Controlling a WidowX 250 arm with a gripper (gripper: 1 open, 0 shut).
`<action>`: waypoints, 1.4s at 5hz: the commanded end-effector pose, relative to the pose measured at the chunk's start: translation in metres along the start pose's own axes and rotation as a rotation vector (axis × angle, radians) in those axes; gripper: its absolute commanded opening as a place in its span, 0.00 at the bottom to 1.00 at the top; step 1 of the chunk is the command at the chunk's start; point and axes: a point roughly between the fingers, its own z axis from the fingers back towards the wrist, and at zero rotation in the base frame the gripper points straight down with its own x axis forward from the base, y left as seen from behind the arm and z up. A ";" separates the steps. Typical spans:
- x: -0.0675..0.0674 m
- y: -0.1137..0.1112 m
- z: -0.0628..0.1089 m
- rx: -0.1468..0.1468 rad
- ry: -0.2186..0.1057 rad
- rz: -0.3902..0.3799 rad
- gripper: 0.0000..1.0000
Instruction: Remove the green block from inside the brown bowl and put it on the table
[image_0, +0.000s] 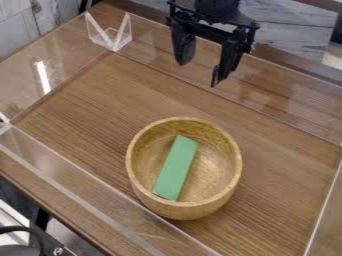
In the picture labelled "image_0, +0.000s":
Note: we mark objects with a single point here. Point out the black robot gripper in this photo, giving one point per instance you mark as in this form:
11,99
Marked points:
215,20

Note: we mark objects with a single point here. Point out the green rectangular block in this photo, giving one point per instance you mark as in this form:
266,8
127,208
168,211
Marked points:
175,168

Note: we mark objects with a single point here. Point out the brown wooden bowl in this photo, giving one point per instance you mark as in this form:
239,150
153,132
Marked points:
214,174

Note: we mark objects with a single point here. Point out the black metal table leg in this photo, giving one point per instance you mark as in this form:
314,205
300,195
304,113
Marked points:
39,222

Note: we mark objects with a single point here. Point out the clear acrylic corner bracket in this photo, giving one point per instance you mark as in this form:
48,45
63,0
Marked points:
109,38

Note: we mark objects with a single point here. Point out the clear acrylic tray wall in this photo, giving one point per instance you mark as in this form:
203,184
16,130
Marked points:
76,100

